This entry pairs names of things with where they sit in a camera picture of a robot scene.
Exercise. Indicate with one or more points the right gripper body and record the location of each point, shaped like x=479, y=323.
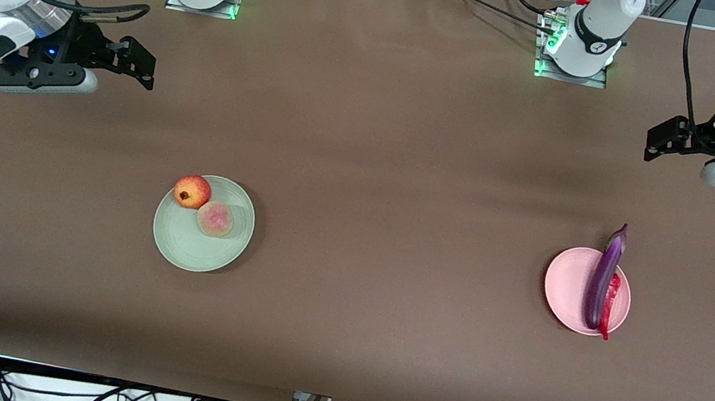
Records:
x=82, y=42

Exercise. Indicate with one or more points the pink plate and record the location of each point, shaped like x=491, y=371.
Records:
x=567, y=284

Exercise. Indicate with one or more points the brown table cloth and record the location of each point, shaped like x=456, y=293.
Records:
x=308, y=329

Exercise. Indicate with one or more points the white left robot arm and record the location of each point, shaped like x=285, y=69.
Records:
x=597, y=23

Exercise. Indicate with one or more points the pale green plate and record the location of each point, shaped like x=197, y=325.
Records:
x=191, y=253

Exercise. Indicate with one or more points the pale pink peach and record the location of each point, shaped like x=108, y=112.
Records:
x=215, y=219

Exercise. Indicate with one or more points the red pomegranate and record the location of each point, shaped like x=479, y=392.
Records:
x=192, y=191

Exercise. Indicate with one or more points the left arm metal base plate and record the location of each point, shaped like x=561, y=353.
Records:
x=591, y=82

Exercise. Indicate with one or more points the red chili pepper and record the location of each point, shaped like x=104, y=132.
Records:
x=613, y=298

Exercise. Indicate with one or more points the purple eggplant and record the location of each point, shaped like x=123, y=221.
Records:
x=600, y=289

